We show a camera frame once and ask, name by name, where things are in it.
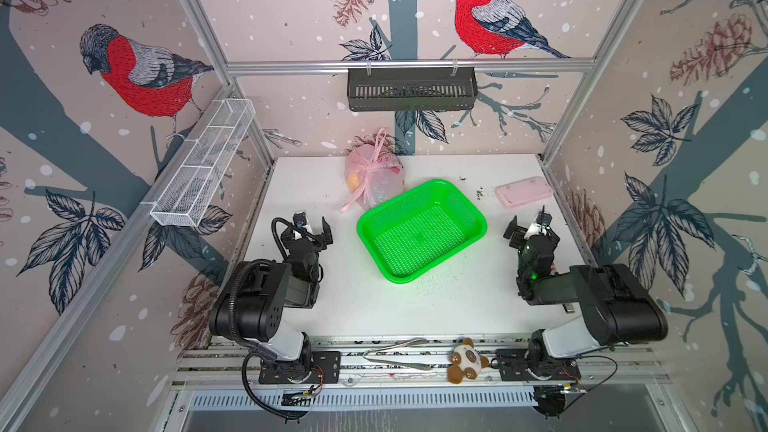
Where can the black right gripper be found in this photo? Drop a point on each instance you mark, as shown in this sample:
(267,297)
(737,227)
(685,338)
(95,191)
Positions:
(512,229)

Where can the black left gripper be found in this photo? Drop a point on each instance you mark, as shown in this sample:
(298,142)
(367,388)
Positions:
(320,240)

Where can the pink plastic bag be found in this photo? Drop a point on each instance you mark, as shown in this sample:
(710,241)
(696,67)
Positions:
(373,172)

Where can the green plastic basket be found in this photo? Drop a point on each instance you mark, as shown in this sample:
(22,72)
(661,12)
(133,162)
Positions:
(420,229)

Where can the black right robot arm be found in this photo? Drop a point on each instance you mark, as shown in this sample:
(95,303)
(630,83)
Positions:
(615,308)

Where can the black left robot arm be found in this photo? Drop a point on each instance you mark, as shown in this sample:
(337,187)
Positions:
(249,309)

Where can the metal tongs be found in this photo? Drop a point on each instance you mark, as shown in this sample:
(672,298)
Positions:
(397,355)

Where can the brown white plush toy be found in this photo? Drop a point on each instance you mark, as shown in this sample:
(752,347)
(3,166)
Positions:
(466,362)

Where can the white wire mesh shelf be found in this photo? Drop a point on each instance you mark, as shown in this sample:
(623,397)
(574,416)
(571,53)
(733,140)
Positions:
(193,185)

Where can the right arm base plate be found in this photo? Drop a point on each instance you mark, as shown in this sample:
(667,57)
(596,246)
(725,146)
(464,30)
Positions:
(519,365)

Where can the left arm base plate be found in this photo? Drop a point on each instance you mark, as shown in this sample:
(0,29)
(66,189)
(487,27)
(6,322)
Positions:
(315,368)

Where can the black hanging wall basket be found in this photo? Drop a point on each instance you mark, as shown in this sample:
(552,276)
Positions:
(411,89)

